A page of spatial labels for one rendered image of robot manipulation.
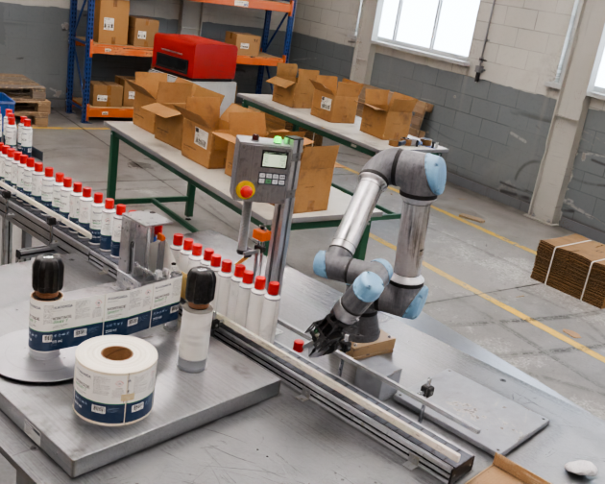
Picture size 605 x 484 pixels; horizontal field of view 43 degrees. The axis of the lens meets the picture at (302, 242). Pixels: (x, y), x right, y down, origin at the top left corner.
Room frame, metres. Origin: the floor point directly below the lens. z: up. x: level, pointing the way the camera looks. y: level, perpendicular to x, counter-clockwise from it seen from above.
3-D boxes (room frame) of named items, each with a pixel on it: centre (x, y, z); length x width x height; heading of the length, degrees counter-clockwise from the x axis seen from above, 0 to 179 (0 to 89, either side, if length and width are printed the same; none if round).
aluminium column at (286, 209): (2.35, 0.08, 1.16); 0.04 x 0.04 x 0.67; 50
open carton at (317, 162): (4.12, 0.10, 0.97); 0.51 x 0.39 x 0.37; 134
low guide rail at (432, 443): (2.00, -0.06, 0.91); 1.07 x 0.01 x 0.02; 50
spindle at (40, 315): (1.87, 0.66, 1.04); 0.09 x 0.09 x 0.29
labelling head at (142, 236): (2.42, 0.52, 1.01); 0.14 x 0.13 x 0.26; 50
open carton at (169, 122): (5.11, 0.94, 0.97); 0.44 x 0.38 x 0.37; 133
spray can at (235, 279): (2.26, 0.18, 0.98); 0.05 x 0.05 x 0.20
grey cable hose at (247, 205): (2.40, 0.20, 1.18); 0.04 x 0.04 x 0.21
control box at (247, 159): (2.35, 0.16, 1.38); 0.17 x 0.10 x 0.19; 105
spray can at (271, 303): (2.16, 0.06, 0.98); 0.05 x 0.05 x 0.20
